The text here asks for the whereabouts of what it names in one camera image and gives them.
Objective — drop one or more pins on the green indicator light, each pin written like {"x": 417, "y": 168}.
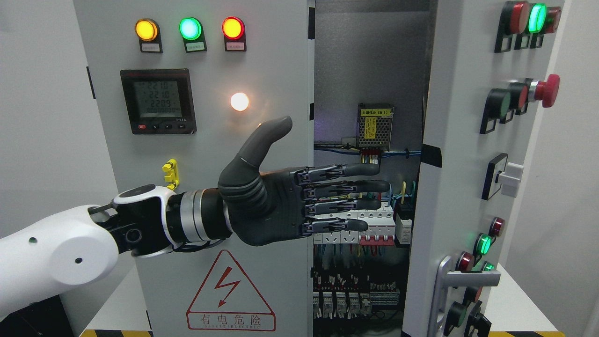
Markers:
{"x": 192, "y": 33}

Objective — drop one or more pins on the red emergency stop button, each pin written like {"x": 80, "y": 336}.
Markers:
{"x": 543, "y": 91}

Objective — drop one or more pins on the white glowing indicator light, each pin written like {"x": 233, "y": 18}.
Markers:
{"x": 239, "y": 101}

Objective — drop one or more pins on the red indicator light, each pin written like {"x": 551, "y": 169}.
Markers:
{"x": 234, "y": 34}

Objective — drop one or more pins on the black digital power meter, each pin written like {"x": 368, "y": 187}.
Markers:
{"x": 159, "y": 101}

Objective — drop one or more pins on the silver door handle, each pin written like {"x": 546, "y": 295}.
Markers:
{"x": 444, "y": 318}

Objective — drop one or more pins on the white din rail sockets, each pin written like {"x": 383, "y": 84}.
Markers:
{"x": 342, "y": 237}

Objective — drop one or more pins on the red electric warning sticker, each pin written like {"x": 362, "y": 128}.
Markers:
{"x": 229, "y": 300}

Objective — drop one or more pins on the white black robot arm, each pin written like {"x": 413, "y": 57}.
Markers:
{"x": 81, "y": 245}

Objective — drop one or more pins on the black white surge protector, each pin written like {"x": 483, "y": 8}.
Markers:
{"x": 404, "y": 218}

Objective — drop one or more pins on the grey cabinet door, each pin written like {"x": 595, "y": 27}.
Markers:
{"x": 476, "y": 107}
{"x": 276, "y": 72}

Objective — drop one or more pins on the metal mesh power supply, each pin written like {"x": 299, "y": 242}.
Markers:
{"x": 374, "y": 127}

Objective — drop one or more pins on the yellow terminal connector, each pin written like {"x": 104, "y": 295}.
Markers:
{"x": 170, "y": 174}

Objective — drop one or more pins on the yellow indicator light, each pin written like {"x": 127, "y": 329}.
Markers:
{"x": 149, "y": 36}

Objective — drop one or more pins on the white selector switch right door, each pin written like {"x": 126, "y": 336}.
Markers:
{"x": 502, "y": 176}

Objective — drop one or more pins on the relay terminal block row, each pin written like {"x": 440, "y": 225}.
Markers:
{"x": 352, "y": 295}

